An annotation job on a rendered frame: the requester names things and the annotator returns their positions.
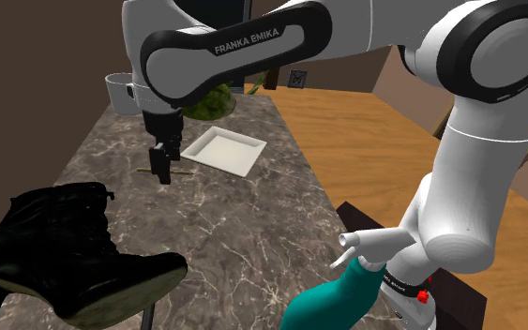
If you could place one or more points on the white square plate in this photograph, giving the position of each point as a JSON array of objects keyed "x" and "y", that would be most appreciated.
[{"x": 224, "y": 151}]

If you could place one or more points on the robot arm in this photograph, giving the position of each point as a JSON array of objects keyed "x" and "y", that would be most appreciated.
[{"x": 474, "y": 182}]

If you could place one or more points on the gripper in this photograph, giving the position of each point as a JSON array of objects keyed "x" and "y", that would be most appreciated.
[{"x": 163, "y": 124}]

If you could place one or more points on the small dark wall picture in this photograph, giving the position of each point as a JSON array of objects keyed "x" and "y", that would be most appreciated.
[{"x": 297, "y": 78}]

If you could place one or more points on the white cup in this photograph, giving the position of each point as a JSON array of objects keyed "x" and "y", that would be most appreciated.
[{"x": 118, "y": 98}]

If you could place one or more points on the green leafy plant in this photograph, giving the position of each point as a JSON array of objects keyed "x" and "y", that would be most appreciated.
[{"x": 211, "y": 104}]

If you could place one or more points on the teal spray bottle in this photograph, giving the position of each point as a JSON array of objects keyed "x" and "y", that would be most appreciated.
[{"x": 332, "y": 297}]

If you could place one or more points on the black high-heeled boot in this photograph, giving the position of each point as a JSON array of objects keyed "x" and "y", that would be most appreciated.
[{"x": 58, "y": 242}]

